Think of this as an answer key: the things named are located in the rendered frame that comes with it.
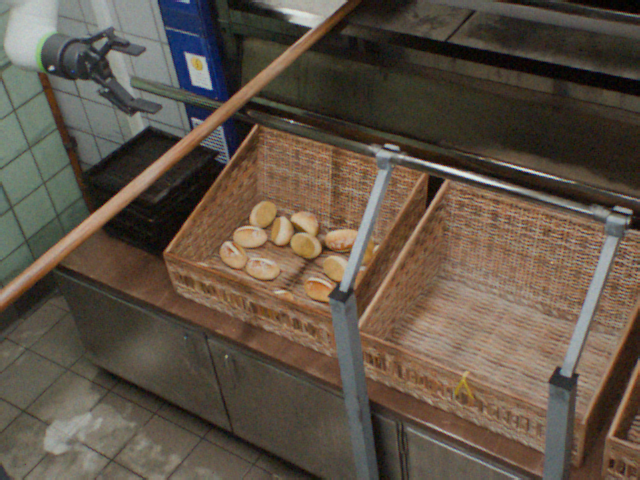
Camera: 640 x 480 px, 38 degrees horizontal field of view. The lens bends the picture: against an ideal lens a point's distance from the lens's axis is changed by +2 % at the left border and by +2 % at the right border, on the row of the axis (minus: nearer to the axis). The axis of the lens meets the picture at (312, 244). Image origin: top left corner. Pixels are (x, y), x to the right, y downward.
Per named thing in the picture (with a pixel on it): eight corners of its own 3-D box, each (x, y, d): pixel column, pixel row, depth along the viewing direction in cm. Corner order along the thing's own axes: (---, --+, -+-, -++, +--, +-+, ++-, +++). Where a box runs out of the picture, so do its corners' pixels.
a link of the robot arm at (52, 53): (45, 85, 202) (31, 47, 196) (83, 59, 209) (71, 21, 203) (65, 91, 199) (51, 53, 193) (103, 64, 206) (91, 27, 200)
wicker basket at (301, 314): (272, 194, 281) (257, 118, 263) (437, 246, 254) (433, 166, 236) (171, 295, 252) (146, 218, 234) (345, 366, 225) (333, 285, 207)
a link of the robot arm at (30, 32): (31, 67, 215) (-9, 64, 206) (36, 12, 212) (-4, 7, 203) (73, 80, 209) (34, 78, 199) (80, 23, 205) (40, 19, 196)
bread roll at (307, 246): (312, 263, 251) (323, 263, 255) (319, 240, 249) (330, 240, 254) (285, 250, 256) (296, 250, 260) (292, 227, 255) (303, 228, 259)
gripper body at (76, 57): (82, 33, 199) (113, 42, 195) (93, 68, 205) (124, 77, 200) (57, 50, 195) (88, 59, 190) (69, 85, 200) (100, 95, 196)
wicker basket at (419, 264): (448, 254, 251) (445, 173, 233) (660, 324, 223) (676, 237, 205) (354, 375, 223) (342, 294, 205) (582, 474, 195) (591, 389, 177)
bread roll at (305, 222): (316, 244, 260) (329, 230, 261) (308, 230, 255) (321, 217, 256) (293, 228, 266) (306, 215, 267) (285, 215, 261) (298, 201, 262)
